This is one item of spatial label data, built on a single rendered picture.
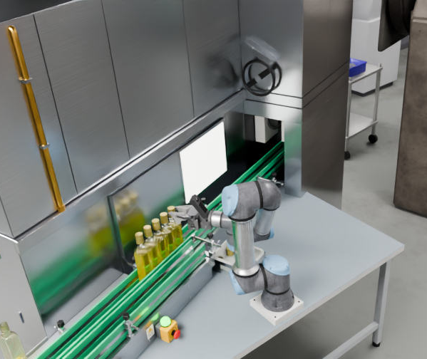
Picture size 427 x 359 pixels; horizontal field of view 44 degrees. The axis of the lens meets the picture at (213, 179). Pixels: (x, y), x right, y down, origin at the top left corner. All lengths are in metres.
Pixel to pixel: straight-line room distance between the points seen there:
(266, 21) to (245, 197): 1.16
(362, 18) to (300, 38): 3.65
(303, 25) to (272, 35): 0.18
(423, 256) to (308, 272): 1.56
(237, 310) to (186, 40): 1.29
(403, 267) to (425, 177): 0.75
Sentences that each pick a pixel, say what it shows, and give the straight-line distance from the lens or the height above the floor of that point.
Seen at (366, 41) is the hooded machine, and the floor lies 0.69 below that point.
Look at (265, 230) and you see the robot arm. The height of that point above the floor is 1.10.
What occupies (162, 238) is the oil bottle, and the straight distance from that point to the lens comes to 2.41.
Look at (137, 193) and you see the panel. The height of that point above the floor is 1.25.
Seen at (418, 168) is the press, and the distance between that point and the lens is 4.26.
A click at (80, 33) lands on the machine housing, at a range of 2.08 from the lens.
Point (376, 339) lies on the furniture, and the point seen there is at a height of 0.06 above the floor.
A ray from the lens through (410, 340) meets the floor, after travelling 3.46.
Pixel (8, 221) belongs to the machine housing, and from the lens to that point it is 2.01.
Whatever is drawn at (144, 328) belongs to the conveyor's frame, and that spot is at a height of 0.86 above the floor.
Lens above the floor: 2.50
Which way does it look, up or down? 31 degrees down
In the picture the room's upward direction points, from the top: 5 degrees counter-clockwise
